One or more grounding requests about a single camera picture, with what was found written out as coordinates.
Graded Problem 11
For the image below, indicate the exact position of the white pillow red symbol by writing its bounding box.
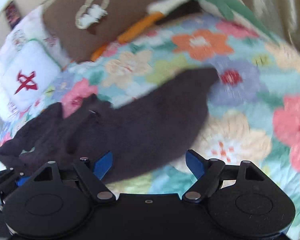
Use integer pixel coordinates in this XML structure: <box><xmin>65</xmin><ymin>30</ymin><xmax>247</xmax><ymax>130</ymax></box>
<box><xmin>1</xmin><ymin>40</ymin><xmax>61</xmax><ymax>111</ymax></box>

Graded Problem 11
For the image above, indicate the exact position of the picture on headboard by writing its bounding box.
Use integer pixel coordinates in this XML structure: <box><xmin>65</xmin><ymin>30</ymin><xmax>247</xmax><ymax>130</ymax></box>
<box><xmin>5</xmin><ymin>1</ymin><xmax>22</xmax><ymax>29</ymax></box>

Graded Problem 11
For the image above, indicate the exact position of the pink floral pillow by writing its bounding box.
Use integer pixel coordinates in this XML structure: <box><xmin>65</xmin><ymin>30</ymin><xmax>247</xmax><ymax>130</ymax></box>
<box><xmin>0</xmin><ymin>5</ymin><xmax>70</xmax><ymax>121</ymax></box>

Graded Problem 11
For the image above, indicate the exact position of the floral quilted bedspread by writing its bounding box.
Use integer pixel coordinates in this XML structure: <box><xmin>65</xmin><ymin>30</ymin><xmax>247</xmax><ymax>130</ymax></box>
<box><xmin>0</xmin><ymin>14</ymin><xmax>300</xmax><ymax>239</ymax></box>

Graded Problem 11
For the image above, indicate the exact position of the brown cushion with cloud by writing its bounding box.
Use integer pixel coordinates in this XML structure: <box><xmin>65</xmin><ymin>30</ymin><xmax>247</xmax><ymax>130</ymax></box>
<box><xmin>43</xmin><ymin>0</ymin><xmax>158</xmax><ymax>62</ymax></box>

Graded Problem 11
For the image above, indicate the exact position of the orange plush toy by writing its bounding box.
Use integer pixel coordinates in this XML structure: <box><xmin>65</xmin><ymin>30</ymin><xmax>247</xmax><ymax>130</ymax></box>
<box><xmin>90</xmin><ymin>11</ymin><xmax>165</xmax><ymax>62</ymax></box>

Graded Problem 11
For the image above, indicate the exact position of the dark purple knit sweater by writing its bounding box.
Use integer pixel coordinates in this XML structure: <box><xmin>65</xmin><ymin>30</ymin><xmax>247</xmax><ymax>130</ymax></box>
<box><xmin>0</xmin><ymin>66</ymin><xmax>219</xmax><ymax>183</ymax></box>

